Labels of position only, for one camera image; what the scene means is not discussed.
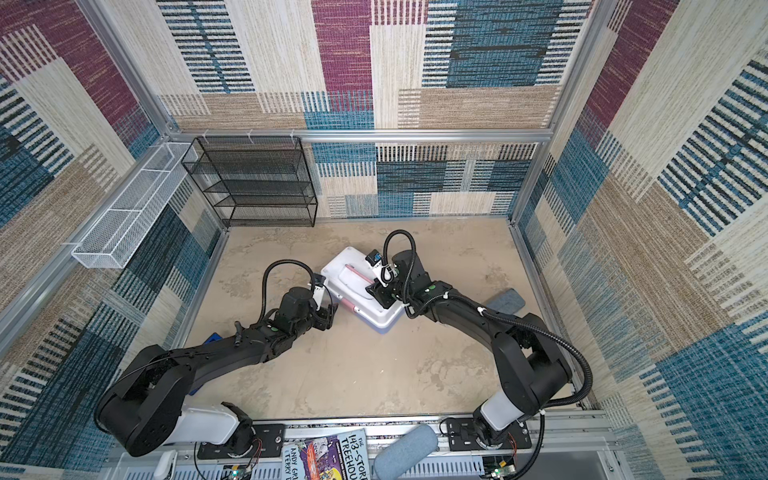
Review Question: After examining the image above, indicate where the blue white plastic toolbox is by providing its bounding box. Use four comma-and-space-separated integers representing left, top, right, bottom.
320, 246, 404, 334

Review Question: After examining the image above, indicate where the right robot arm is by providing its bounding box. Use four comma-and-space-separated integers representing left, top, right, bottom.
366, 280, 594, 449

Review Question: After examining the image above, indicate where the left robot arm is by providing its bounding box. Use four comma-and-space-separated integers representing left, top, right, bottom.
94, 287, 338, 457

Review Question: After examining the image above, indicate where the blue tape dispenser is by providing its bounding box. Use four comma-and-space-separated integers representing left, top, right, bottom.
188, 332, 224, 396

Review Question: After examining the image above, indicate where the grey sponge block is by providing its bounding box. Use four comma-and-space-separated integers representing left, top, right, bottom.
484, 288, 526, 315

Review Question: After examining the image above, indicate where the colourful children's book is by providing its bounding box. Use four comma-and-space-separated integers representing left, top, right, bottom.
280, 429, 372, 480

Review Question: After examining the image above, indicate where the black mesh shelf rack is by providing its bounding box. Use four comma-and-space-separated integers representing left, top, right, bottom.
181, 136, 318, 228

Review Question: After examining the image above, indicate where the grey foam roller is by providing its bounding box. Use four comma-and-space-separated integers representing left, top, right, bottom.
373, 424, 438, 480

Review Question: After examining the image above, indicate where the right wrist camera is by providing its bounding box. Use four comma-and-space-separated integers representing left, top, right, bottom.
365, 249, 399, 285

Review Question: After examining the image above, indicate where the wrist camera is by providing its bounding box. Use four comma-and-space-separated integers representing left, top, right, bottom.
311, 273, 334, 309
365, 249, 399, 285

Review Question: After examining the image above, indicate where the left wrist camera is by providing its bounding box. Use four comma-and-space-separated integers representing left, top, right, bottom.
311, 273, 334, 309

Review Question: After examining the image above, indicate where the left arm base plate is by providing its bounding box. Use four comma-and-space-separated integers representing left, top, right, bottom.
196, 423, 286, 461

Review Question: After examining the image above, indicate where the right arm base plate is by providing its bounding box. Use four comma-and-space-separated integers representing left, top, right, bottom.
438, 417, 533, 451

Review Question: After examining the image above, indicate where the white wire mesh basket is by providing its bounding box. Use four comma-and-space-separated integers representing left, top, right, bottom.
72, 142, 190, 269

